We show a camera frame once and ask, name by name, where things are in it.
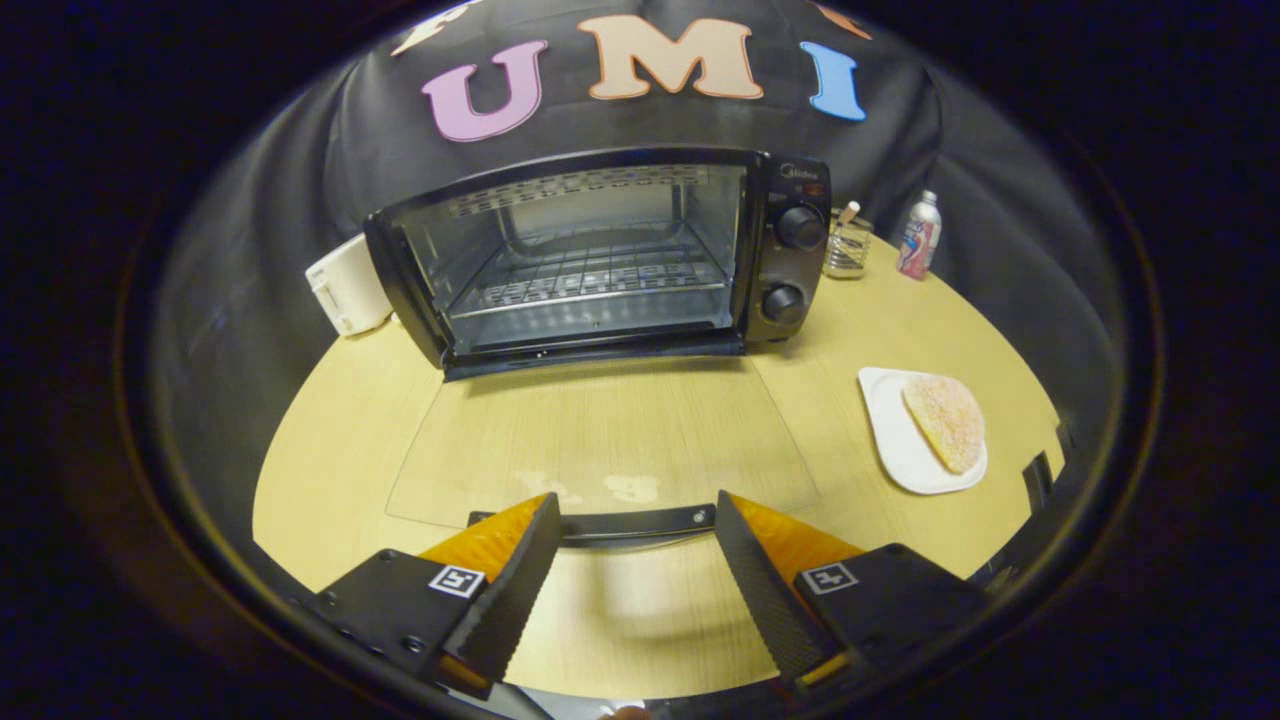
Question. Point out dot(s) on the clear glass jar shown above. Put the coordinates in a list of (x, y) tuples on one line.
[(846, 250)]

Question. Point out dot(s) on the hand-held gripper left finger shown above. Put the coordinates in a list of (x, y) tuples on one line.
[(515, 585)]

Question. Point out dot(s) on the black backdrop cloth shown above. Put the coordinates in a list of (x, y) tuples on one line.
[(330, 150)]

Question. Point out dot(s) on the pink sugared bread slice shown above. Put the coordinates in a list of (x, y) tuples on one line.
[(948, 420)]

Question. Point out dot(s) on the white bread toaster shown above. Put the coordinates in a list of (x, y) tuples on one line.
[(345, 285)]

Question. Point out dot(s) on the black toaster oven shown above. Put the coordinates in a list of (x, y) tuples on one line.
[(790, 260)]

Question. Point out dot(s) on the white square plate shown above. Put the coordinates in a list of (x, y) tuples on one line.
[(895, 440)]

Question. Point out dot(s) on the glass toaster oven door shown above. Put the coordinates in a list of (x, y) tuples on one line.
[(640, 522)]

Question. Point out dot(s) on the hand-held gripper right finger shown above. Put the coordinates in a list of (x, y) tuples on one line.
[(760, 585)]

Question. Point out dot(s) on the black chair frame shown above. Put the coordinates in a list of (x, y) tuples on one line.
[(1038, 478)]

